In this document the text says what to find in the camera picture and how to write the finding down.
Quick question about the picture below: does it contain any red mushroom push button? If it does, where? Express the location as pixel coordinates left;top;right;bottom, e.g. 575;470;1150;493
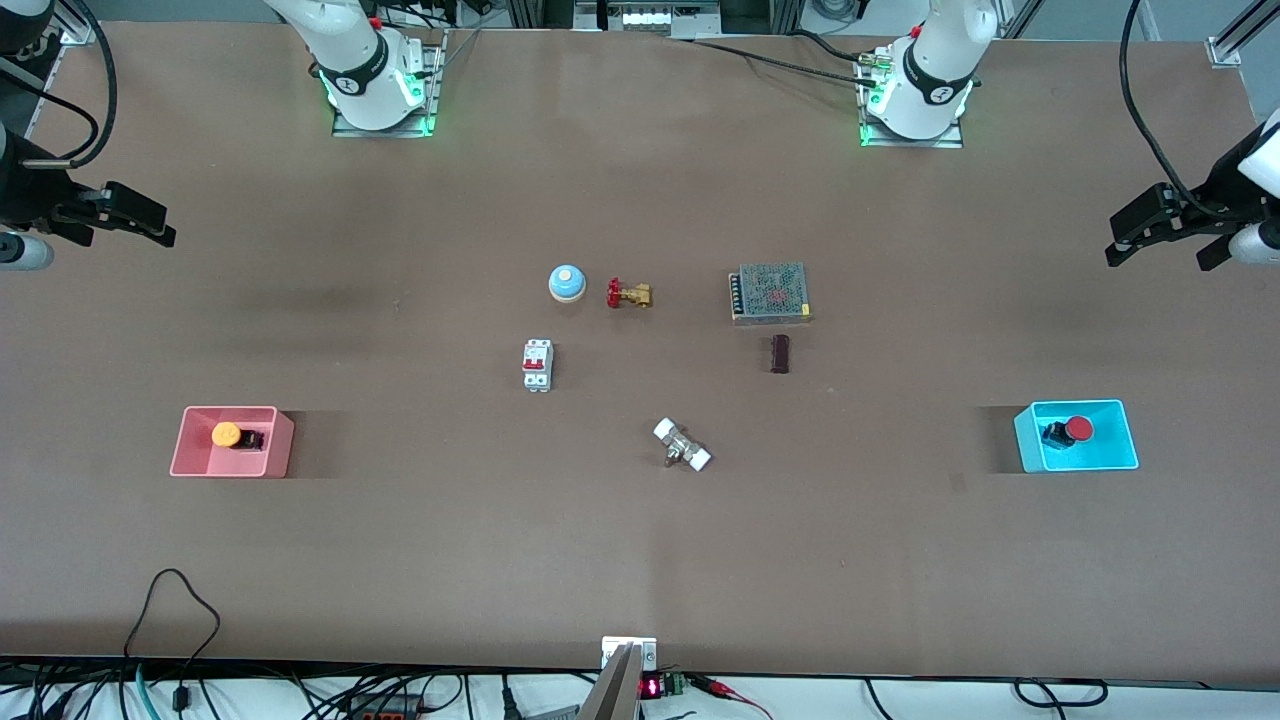
1040;415;1096;450

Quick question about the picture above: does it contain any cyan plastic bin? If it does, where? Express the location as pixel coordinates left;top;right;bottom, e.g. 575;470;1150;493
1013;399;1141;474

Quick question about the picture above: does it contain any pink plastic bin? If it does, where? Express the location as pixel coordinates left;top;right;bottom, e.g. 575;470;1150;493
169;405;296;479

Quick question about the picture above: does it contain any metal mesh power supply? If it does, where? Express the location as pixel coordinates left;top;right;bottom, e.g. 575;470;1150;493
728;261;813;327

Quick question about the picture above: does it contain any white metal pipe fitting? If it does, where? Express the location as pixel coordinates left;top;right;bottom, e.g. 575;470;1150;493
652;417;713;473

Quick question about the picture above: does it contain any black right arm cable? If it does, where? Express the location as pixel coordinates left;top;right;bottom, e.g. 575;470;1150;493
0;0;120;168

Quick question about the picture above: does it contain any aluminium frame profile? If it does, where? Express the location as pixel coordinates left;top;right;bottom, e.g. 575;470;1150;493
1207;0;1280;69
20;0;93;141

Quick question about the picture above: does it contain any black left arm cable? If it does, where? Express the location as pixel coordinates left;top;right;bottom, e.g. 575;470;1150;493
1118;0;1206;219

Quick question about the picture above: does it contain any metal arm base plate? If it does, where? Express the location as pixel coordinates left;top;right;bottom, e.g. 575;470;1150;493
331;28;445;139
856;50;967;150

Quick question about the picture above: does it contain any black cable to arm base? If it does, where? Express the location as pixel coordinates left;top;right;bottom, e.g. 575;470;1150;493
688;33;889;83

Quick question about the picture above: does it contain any thin black looped cable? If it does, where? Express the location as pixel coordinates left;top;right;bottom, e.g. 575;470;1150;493
122;568;223;713

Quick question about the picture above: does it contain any black coiled cable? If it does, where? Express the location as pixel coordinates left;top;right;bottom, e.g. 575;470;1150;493
1012;677;1109;709

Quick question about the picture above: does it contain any red clip lead cable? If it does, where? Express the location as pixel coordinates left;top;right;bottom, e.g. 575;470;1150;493
690;676;776;720

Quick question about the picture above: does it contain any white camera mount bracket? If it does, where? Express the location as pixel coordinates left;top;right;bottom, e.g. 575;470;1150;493
601;636;659;673

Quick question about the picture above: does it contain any aluminium camera mount bar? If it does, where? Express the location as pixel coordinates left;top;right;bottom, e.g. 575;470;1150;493
577;644;643;720

